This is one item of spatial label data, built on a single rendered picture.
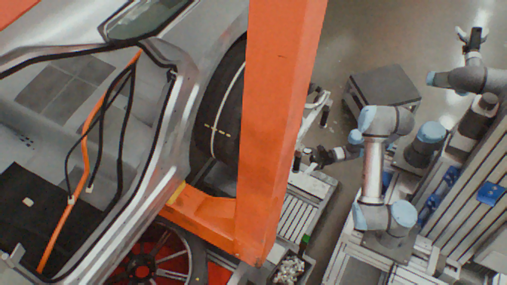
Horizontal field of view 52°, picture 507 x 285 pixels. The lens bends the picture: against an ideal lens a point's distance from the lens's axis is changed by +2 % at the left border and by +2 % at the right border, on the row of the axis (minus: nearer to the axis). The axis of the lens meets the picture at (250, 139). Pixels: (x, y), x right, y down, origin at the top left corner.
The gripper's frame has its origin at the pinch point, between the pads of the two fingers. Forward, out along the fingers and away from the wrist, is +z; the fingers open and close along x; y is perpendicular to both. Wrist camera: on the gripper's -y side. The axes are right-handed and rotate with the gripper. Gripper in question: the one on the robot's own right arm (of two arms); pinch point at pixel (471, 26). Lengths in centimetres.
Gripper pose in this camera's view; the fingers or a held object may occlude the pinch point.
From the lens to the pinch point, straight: 291.9
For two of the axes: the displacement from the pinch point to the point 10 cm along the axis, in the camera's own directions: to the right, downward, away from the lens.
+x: 9.8, 1.1, -1.8
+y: 0.8, 6.2, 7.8
